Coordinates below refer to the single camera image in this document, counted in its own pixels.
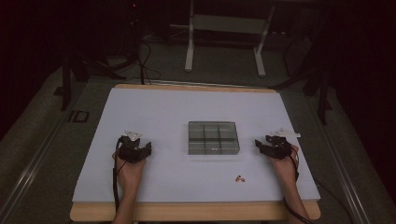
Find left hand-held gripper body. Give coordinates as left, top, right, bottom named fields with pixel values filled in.
left=117, top=130, right=148, bottom=164

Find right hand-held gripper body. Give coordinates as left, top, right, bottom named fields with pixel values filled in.
left=264, top=127, right=302, bottom=161

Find clear grey compartment box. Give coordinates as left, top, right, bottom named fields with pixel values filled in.
left=188, top=120, right=241, bottom=156

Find person's left hand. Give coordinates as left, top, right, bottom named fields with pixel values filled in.
left=111, top=150, right=148, bottom=191

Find person's right hand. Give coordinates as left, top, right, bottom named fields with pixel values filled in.
left=268, top=145, right=301, bottom=189

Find white table sheet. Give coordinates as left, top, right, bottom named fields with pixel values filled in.
left=72, top=87, right=321, bottom=203

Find black tripod stand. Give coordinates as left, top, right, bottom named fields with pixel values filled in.
left=59, top=46, right=128, bottom=112
left=269, top=18, right=333, bottom=126

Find wooden table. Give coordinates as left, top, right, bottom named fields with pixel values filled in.
left=69, top=83, right=322, bottom=223

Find white metal stand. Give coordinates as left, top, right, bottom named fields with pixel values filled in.
left=184, top=0, right=276, bottom=78

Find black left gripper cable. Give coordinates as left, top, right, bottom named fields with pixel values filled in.
left=112, top=138, right=128, bottom=216

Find metal floor rail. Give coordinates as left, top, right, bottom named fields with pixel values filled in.
left=311, top=102, right=373, bottom=224
left=0, top=108, right=74, bottom=224

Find black floor cables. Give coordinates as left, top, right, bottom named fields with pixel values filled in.
left=134, top=18, right=163, bottom=86

